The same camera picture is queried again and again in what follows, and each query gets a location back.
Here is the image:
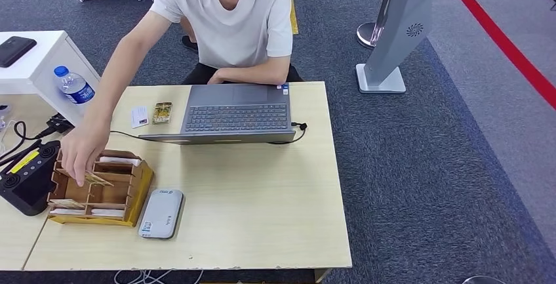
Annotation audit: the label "person's right hand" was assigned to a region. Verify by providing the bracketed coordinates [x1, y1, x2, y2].
[60, 119, 111, 188]

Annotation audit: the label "person's left hand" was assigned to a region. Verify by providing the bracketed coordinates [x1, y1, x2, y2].
[207, 69, 227, 85]

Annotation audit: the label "wooden card organizer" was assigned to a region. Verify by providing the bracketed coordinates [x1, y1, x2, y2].
[47, 149, 155, 228]

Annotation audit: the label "white ID card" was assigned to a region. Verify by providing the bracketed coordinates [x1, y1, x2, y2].
[130, 106, 150, 129]

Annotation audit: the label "gold key card stack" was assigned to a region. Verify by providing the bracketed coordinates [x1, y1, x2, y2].
[151, 101, 173, 125]

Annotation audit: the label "gold key cards in organizer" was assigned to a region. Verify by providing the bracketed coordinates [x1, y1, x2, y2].
[47, 199, 87, 210]

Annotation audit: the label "grey white card reader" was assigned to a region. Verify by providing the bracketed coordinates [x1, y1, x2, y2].
[138, 188, 186, 239]

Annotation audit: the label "black power adapter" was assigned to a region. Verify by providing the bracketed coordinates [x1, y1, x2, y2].
[45, 113, 75, 135]

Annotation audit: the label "grey laptop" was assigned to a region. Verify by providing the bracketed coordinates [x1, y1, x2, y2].
[138, 82, 299, 145]

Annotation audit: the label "clear water bottle blue label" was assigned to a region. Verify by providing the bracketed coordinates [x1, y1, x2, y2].
[54, 65, 96, 106]

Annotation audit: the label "black tablet controller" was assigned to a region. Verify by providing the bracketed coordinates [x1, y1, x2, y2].
[0, 140, 62, 217]

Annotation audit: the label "white cabinet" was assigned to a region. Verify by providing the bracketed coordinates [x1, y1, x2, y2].
[0, 30, 102, 127]

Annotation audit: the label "black phone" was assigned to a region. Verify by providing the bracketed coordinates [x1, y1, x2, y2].
[0, 35, 38, 69]

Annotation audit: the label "grey kiosk stand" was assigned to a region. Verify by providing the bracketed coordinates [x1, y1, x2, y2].
[356, 0, 434, 95]

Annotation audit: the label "grey round object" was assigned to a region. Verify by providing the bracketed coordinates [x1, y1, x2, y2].
[461, 276, 504, 284]

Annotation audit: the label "black laptop cable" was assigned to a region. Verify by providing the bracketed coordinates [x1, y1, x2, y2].
[108, 121, 308, 145]

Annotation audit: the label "black power cord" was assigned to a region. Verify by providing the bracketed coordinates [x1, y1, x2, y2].
[12, 120, 55, 141]

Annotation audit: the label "white cables under desk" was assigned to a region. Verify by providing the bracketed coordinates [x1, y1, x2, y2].
[113, 269, 203, 284]

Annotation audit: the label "chrome stanchion post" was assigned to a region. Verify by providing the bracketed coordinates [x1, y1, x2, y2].
[357, 0, 399, 50]

